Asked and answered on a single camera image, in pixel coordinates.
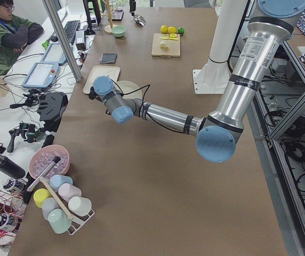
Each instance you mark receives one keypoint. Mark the green lime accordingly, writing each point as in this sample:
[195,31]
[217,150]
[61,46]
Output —
[181,31]

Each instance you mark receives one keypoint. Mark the steel muddler with black tip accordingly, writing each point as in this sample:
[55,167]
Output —
[49,167]

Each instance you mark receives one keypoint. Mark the pink bowl with ice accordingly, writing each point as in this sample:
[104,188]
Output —
[45,156]

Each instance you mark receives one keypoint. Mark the aluminium frame post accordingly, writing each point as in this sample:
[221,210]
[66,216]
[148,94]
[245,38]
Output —
[60,32]

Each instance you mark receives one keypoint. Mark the grey plastic cup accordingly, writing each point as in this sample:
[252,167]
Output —
[48,206]

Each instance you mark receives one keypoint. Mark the grey folded cloth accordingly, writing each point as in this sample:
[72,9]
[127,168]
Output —
[108,58]

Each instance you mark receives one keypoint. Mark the whole yellow lemon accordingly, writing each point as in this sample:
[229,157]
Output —
[172,30]
[164,29]

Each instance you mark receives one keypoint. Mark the white steamed bun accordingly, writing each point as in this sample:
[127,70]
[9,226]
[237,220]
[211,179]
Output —
[163,45]

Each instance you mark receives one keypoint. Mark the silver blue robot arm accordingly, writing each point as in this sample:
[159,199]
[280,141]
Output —
[217,134]

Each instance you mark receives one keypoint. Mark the bamboo cutting board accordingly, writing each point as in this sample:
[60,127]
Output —
[173,50]

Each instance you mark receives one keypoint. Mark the yellow plastic cup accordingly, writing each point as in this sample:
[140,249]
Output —
[40,196]

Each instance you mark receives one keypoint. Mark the steel scoop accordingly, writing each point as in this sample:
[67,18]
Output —
[139,19]

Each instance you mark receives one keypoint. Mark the white plastic cup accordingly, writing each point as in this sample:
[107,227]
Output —
[80,205]

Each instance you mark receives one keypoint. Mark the yellow plastic knife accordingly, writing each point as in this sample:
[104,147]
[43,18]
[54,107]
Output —
[169,38]

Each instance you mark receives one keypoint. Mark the black keyboard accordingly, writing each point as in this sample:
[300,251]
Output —
[70,29]

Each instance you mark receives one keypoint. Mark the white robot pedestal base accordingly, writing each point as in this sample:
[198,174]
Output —
[214,75]

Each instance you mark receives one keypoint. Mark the blue teach pendant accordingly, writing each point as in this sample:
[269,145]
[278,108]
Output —
[41,75]
[54,53]

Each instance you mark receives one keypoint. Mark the black computer monitor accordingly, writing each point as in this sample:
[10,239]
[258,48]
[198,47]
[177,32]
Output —
[93,16]

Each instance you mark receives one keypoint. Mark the wooden cup tree stand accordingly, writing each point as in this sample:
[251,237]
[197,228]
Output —
[107,14]

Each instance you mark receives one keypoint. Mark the white cup rack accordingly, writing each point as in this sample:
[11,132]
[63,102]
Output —
[76,221]

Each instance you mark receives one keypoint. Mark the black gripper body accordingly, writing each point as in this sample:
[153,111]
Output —
[91,95]

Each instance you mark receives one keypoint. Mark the person in green jacket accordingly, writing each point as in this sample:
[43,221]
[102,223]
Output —
[16,33]

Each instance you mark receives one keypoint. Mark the beige round plate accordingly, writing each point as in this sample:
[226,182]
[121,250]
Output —
[130,89]

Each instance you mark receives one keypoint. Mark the cream rabbit tray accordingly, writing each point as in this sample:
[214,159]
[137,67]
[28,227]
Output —
[110,71]

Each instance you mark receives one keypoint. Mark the mint green bowl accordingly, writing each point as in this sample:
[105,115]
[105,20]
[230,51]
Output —
[118,31]

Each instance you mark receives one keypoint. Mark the mint plastic cup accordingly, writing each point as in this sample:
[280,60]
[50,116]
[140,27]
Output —
[59,221]

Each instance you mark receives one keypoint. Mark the blue plastic cup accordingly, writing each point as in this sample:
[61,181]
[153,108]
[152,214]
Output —
[57,180]

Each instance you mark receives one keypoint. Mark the black thermos bottle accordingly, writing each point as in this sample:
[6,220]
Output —
[10,168]

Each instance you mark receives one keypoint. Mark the pink plastic cup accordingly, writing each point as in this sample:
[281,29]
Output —
[67,191]

